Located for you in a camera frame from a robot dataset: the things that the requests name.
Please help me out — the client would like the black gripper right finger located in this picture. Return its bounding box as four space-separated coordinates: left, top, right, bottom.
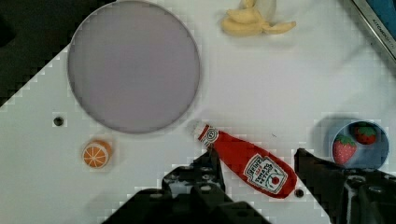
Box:
294 148 396 224

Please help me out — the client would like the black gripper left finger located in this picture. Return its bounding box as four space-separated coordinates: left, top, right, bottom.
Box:
103 150 271 224

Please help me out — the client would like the red plush ketchup bottle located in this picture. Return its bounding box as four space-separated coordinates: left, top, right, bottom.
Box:
192 121 297 199

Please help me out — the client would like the blue small bowl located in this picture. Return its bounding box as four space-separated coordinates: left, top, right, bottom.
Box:
325 119 389 169

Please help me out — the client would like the light toy strawberry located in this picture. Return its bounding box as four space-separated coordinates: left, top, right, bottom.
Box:
332 134 357 165

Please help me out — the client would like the dark red toy strawberry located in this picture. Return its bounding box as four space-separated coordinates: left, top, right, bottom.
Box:
354 122 376 145

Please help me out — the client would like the toy orange slice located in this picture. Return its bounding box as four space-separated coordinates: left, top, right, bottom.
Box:
82 140 112 169

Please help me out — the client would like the grey round plate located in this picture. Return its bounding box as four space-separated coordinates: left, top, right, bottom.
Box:
67 0 201 133

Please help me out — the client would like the plush peeled banana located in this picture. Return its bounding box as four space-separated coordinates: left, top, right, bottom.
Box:
221 0 296 36

